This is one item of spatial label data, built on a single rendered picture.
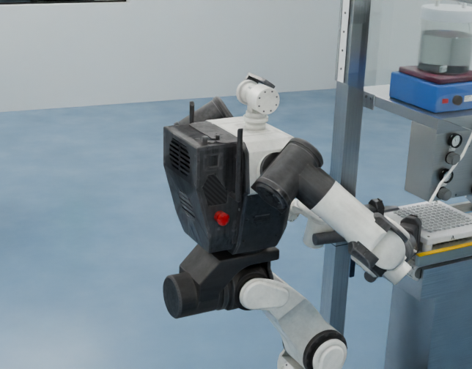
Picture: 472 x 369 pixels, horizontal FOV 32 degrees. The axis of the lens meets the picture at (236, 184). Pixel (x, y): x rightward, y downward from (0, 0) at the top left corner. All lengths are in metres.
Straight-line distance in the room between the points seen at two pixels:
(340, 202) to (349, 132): 0.59
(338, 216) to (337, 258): 0.70
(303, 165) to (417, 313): 0.90
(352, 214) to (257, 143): 0.29
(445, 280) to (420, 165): 0.38
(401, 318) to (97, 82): 5.02
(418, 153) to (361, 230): 0.45
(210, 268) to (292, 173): 0.38
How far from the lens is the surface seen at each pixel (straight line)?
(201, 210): 1.99
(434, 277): 2.45
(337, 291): 2.64
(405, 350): 2.73
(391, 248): 1.96
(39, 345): 3.61
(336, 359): 2.42
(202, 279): 2.11
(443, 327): 2.63
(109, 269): 4.23
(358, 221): 1.90
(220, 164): 1.97
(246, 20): 7.67
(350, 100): 2.43
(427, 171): 2.27
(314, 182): 1.88
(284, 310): 2.26
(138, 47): 7.35
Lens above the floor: 1.82
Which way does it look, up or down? 20 degrees down
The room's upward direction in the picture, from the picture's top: 2 degrees clockwise
